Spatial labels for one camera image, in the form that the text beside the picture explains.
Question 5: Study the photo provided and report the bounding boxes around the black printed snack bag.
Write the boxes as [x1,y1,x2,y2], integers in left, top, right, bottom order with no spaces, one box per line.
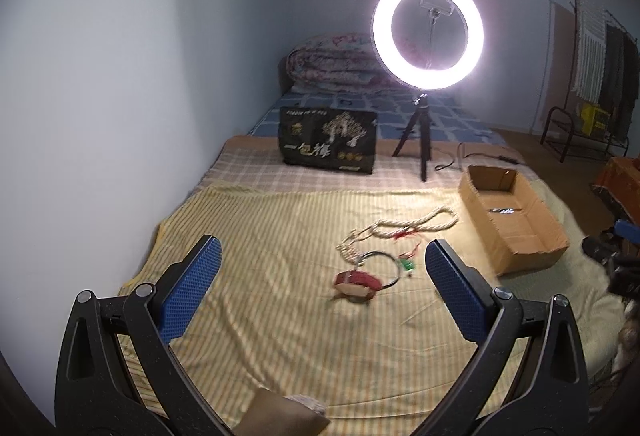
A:
[278,107,378,174]

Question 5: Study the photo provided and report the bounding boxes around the folded floral quilt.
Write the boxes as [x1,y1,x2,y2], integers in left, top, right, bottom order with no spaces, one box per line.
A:
[284,32,404,93]

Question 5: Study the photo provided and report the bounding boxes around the green jade pendant red cord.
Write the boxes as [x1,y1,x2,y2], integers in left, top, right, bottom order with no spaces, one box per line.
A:
[392,235,426,278]

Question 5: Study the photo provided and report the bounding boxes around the long white pearl necklace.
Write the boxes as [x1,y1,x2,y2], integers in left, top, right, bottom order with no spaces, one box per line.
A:
[335,206,459,267]

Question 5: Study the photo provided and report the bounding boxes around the black metal clothes rack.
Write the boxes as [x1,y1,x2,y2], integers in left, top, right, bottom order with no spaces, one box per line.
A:
[536,0,639,162]

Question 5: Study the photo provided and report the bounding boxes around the brown cardboard box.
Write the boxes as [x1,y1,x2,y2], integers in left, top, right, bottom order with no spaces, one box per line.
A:
[459,165,570,276]

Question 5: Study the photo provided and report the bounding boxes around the yellow box on rack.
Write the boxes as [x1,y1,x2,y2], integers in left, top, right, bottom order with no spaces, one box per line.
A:
[579,103,610,138]

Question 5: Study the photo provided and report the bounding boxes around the orange patterned stool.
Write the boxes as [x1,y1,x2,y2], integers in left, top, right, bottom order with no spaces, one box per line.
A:
[592,157,639,216]

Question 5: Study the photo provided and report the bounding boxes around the red strap wristwatch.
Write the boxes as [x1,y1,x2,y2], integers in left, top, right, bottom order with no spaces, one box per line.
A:
[333,271,383,303]

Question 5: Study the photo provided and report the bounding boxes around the pink checkered blanket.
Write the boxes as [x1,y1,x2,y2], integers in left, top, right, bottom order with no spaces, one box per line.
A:
[195,136,538,193]

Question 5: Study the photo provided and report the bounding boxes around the black power cable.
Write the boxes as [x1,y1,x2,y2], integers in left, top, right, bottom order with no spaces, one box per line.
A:
[432,141,520,173]

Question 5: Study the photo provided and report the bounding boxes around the thin dark bangle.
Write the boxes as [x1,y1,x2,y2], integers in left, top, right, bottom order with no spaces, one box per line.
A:
[356,251,414,290]

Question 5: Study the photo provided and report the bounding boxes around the yellow striped bed sheet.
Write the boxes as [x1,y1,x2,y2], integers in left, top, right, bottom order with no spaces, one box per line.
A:
[137,183,495,435]

